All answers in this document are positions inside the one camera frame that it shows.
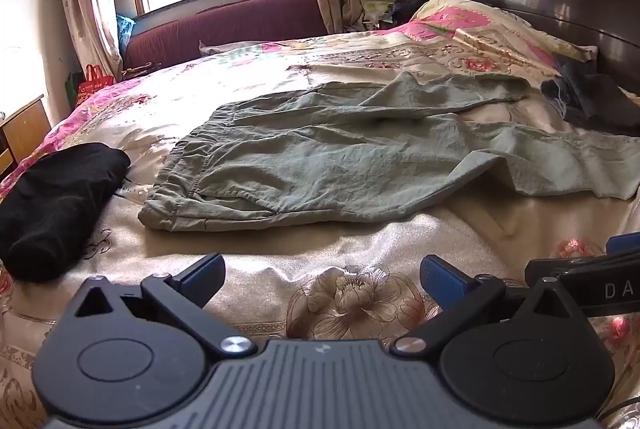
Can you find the blue plastic bag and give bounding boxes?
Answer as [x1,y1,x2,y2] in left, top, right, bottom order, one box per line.
[116,13,137,55]

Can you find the maroon sofa back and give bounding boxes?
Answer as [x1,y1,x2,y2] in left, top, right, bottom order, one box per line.
[122,0,328,72]

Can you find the black bag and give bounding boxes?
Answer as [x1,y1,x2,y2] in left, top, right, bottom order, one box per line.
[390,0,438,27]

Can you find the green bag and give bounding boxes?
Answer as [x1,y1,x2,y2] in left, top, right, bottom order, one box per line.
[64,72,83,107]

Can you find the floral satin bed blanket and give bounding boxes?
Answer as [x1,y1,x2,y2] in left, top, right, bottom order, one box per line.
[0,29,640,429]

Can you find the black folded garment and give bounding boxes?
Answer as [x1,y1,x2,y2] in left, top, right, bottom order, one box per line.
[555,54,640,137]

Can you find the red bag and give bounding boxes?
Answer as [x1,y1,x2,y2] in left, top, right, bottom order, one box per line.
[75,64,117,107]

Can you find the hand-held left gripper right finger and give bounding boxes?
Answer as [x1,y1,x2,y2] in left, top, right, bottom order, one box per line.
[390,255,583,357]

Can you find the wooden nightstand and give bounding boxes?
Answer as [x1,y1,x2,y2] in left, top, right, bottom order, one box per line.
[0,94,52,175]

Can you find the floral pillow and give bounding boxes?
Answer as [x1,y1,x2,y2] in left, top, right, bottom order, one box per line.
[410,0,598,65]

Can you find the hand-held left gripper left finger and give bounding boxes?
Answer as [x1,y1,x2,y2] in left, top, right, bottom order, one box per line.
[70,253,257,360]

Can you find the black knit garment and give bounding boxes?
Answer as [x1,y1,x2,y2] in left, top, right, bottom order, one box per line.
[0,142,132,284]

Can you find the dark grey folded garment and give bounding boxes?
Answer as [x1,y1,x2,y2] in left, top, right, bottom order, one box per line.
[540,76,581,120]

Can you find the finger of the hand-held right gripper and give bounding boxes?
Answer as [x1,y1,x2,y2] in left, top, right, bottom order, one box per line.
[606,233,640,256]
[525,257,640,281]

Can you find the white paper bag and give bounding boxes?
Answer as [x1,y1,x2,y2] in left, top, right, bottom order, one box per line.
[361,0,396,30]

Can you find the green pants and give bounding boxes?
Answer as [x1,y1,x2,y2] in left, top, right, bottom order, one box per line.
[137,72,640,232]

